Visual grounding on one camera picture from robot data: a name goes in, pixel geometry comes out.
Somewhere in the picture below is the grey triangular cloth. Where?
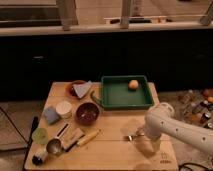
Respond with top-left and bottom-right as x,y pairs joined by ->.
73,81 -> 92,98

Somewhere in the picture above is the yellow handled knife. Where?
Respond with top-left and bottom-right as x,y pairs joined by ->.
66,129 -> 101,152

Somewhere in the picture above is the metal measuring cup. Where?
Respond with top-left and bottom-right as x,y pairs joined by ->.
46,123 -> 69,155

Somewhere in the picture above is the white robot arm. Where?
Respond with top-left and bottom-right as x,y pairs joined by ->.
144,102 -> 213,156

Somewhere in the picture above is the silver metal fork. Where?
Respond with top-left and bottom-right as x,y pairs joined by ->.
123,132 -> 146,142

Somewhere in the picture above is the orange bowl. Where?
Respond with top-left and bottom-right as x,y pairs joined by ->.
65,80 -> 85,98

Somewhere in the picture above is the purple bowl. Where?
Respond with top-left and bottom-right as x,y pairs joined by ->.
76,102 -> 100,126

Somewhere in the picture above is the orange ball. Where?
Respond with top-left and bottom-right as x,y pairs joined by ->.
128,80 -> 139,90

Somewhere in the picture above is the black cable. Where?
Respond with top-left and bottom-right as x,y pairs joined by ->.
178,161 -> 213,171

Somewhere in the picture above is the green plastic tray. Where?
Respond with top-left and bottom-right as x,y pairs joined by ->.
101,75 -> 154,110

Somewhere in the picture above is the green pepper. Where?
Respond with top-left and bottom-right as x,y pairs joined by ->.
90,91 -> 102,106

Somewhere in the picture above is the white round container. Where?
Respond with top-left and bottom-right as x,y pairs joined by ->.
56,101 -> 72,118

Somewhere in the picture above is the black stand left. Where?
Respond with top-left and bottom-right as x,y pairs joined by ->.
22,117 -> 39,171

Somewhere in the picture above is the green plastic cup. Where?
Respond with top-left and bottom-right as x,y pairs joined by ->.
32,128 -> 48,145

